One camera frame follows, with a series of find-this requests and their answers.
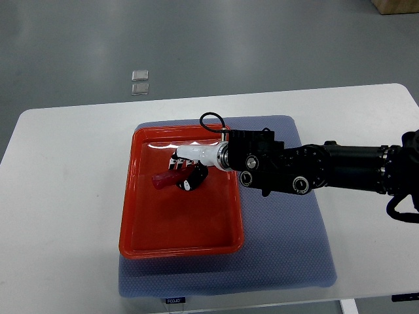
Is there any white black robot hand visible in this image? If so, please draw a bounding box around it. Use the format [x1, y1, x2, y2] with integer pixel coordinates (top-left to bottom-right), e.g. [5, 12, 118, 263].
[168, 143, 229, 192]

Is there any black table label left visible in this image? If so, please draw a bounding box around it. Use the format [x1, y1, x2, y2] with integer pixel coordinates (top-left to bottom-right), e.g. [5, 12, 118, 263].
[165, 297, 186, 305]

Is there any white table leg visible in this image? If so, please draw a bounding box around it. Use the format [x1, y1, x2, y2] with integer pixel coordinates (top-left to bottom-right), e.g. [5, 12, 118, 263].
[340, 299, 359, 314]

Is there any upper silver floor plate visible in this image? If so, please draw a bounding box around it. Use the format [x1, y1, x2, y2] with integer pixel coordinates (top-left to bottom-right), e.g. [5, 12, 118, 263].
[132, 69, 149, 82]

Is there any black table label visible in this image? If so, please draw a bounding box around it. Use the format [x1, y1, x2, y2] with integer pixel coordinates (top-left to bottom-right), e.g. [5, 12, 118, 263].
[165, 297, 186, 305]
[391, 293, 419, 302]

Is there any red plastic tray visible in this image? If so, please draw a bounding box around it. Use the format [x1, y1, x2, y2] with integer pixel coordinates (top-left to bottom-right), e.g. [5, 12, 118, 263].
[119, 122, 244, 260]

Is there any red pepper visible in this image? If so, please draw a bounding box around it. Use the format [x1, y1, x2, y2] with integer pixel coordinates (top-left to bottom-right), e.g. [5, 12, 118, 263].
[151, 167, 194, 190]

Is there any black table label right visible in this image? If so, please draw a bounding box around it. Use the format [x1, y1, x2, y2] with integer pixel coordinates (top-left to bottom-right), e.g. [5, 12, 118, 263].
[391, 293, 419, 302]

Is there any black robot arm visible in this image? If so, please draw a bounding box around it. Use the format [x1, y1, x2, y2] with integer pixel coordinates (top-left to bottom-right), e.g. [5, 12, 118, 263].
[168, 127, 418, 224]

